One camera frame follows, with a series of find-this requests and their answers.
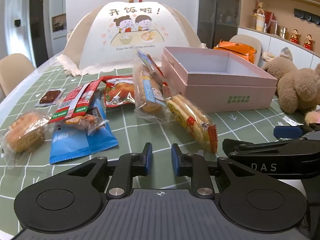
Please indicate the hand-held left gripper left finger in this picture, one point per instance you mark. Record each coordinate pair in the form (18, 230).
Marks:
(149, 156)

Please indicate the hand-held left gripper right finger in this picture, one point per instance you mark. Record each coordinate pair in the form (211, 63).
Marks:
(175, 158)

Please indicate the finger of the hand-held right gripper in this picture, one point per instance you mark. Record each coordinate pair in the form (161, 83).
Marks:
(287, 131)

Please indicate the clear rice cracker packet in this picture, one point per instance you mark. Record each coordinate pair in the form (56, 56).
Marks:
(185, 115)

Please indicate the long clear biscuit packet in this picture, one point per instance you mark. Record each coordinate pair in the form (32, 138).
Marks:
(147, 92)

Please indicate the pink cardboard box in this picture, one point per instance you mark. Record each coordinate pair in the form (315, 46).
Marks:
(225, 95)

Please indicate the small clear orange snack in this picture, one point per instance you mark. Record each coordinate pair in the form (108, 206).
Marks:
(80, 122)

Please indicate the dark brown snack packet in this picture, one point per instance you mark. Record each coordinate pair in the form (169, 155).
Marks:
(50, 97)

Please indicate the clear round cake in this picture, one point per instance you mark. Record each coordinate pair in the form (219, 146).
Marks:
(25, 132)

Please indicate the brown teddy bear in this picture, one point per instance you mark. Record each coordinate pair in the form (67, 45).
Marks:
(297, 87)

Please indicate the red chicken leg packet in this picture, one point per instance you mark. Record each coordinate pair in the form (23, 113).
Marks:
(120, 92)

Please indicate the blue snack packet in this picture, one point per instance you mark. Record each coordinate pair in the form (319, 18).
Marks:
(75, 143)

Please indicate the red gold figurine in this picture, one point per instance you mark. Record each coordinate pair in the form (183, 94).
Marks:
(308, 42)
(295, 37)

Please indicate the red sausage stick pack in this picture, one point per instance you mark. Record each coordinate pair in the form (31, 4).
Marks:
(75, 100)

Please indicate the orange snack packet box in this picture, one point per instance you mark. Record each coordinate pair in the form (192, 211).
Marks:
(237, 48)

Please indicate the glass jar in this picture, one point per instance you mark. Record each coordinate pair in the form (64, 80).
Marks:
(273, 27)
(282, 32)

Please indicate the beige chair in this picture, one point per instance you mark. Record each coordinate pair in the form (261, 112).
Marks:
(246, 39)
(15, 72)

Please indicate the toy figure with red scarf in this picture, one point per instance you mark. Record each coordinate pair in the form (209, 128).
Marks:
(261, 15)

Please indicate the white printed mesh food cover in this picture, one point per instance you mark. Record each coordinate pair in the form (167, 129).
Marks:
(135, 32)

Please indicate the dark glass cabinet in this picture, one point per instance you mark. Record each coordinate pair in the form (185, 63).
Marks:
(217, 10)

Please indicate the dark doorway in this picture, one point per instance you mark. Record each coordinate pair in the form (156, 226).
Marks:
(38, 27)

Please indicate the wooden wall shelf unit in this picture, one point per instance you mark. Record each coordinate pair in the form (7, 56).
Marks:
(282, 2)

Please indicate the framed wall picture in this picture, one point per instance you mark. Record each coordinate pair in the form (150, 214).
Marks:
(59, 23)

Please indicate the black wall switch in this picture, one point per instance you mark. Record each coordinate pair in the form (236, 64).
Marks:
(17, 23)

